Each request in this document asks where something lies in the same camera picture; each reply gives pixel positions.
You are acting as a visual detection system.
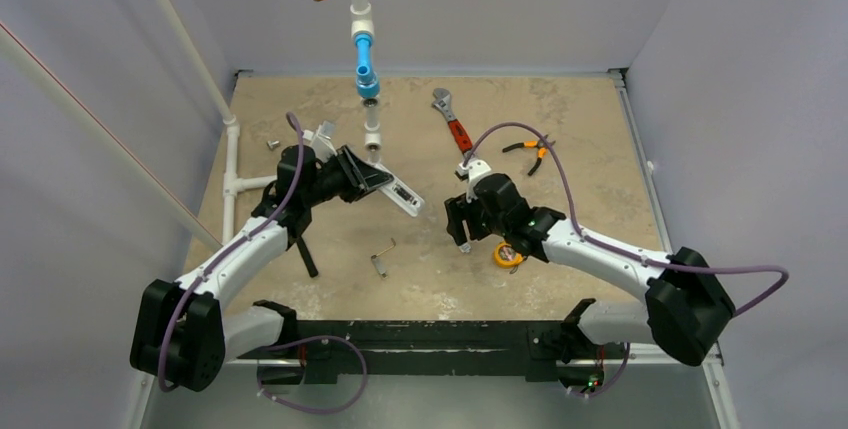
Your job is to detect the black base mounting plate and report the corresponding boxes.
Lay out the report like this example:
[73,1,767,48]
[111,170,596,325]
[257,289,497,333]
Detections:
[237,320,625,385]

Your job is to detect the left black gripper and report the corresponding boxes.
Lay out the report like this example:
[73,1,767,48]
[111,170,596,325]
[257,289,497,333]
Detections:
[302,146,391,208]

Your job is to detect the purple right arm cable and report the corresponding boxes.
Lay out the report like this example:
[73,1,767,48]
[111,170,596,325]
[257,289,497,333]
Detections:
[460,122,791,399]

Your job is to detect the orange handled pliers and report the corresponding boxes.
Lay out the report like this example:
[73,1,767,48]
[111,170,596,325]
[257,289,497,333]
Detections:
[501,135,556,177]

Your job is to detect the silver hex key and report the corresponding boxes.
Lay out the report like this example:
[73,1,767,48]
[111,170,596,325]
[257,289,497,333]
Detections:
[370,238,397,279]

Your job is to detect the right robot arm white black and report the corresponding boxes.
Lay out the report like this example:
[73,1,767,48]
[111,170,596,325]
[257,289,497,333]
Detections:
[444,173,736,366]

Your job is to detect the red handled adjustable wrench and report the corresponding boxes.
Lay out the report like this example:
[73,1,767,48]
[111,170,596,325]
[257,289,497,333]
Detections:
[431,88,474,161]

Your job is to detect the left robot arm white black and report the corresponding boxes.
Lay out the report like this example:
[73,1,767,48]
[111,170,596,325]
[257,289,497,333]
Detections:
[129,145,395,392]

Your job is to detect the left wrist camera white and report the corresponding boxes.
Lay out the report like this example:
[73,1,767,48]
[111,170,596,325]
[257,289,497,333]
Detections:
[304,121,337,163]

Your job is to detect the black handled hammer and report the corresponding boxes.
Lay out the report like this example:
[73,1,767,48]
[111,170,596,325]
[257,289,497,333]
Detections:
[296,237,320,279]

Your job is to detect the yellow tape measure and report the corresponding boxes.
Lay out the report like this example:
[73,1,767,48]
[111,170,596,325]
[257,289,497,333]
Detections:
[493,241,525,274]

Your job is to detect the white pvc pipe assembly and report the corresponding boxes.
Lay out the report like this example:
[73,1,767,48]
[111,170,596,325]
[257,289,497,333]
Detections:
[222,0,382,242]

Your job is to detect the white remote control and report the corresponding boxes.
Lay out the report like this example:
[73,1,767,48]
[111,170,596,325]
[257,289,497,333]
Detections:
[379,173,425,218]

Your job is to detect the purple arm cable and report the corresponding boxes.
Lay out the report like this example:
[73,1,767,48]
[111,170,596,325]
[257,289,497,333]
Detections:
[460,122,791,399]
[156,111,368,416]

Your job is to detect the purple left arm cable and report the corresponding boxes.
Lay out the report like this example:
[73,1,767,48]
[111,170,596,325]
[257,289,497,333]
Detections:
[156,111,368,416]

